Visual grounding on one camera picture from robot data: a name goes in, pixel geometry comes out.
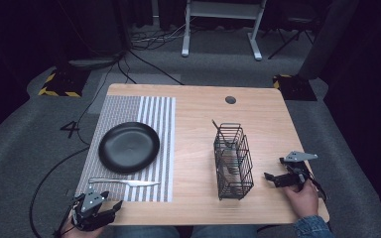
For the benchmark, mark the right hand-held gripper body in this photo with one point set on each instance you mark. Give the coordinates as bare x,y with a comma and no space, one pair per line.
296,172

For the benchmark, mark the person's left hand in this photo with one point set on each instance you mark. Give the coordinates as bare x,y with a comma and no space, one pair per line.
79,232

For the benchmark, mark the black table grommet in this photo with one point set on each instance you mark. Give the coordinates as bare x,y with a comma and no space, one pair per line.
230,99

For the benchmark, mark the metal utensil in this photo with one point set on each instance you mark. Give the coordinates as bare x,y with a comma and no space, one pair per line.
219,130

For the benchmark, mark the white desk frame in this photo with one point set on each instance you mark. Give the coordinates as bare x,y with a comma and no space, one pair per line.
223,10

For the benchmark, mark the black tripod stand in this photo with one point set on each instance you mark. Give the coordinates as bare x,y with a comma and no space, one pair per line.
292,33

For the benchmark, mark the grey pillar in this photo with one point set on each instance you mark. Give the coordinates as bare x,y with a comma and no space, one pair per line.
330,36

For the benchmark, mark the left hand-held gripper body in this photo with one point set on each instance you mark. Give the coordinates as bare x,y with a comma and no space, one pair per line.
91,211

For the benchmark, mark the silver knife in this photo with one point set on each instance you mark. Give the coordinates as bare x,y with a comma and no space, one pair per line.
122,181

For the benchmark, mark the yellow black striped stand base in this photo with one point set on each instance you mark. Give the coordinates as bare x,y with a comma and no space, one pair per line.
294,87
64,82

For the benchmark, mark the grey striped placemat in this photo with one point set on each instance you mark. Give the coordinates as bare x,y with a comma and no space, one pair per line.
125,109

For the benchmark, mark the black plate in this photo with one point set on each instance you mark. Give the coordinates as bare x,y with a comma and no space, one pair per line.
129,148

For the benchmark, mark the person's right hand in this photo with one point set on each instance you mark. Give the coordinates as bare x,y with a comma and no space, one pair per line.
302,200

